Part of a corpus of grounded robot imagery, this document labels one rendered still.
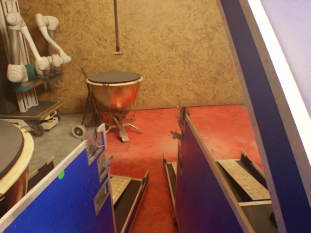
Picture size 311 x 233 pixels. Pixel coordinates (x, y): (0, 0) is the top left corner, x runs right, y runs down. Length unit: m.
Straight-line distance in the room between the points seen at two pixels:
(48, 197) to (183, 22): 3.36
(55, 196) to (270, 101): 0.63
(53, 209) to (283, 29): 0.75
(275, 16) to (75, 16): 3.31
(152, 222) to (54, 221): 1.09
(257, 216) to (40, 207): 1.39
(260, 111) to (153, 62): 3.28
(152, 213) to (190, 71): 2.64
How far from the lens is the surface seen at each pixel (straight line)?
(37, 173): 2.30
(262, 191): 1.97
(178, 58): 3.73
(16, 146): 0.86
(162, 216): 1.81
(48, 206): 0.73
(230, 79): 4.17
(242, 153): 2.48
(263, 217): 1.72
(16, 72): 2.79
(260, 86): 0.43
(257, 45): 0.45
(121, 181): 2.07
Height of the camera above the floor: 1.34
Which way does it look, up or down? 22 degrees down
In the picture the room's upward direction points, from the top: straight up
